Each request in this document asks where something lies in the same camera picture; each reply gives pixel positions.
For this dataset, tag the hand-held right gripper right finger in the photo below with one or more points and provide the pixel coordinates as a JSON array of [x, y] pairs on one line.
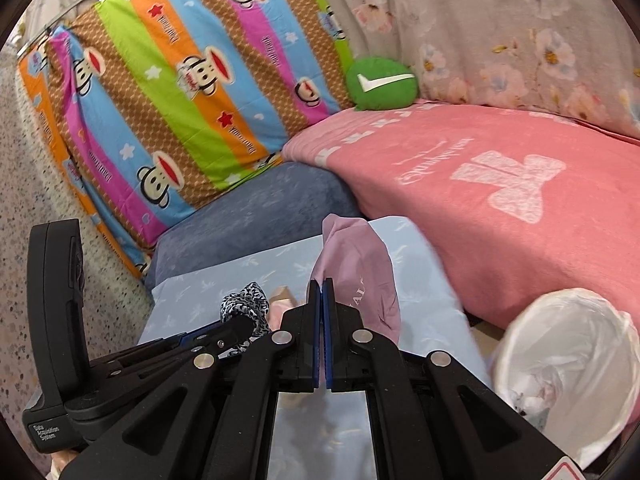
[[327, 340]]

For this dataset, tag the leopard print hair band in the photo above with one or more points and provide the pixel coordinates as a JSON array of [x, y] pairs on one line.
[[247, 297]]

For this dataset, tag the bin with white plastic bag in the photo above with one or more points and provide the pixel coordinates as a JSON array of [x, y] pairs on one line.
[[565, 340]]

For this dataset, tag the grey floral blanket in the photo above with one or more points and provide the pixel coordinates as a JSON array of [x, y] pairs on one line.
[[500, 35]]

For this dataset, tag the green cushion with white tick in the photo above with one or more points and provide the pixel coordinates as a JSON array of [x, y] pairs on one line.
[[382, 101]]

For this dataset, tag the pink blanket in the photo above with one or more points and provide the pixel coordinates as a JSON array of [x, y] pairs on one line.
[[425, 240]]

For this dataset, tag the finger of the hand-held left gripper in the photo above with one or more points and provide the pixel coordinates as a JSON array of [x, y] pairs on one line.
[[235, 331], [192, 338]]

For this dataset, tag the light blue sheet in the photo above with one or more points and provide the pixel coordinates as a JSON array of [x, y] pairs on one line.
[[430, 310]]

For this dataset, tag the striped monkey print pillow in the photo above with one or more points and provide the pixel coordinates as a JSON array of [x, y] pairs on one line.
[[175, 85]]

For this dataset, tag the blue-grey cushion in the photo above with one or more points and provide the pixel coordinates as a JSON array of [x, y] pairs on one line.
[[240, 210]]

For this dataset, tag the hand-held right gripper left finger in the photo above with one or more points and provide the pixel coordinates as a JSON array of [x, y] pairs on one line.
[[312, 340]]

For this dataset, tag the mauve cloth bag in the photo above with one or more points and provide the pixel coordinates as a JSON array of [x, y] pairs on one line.
[[360, 270]]

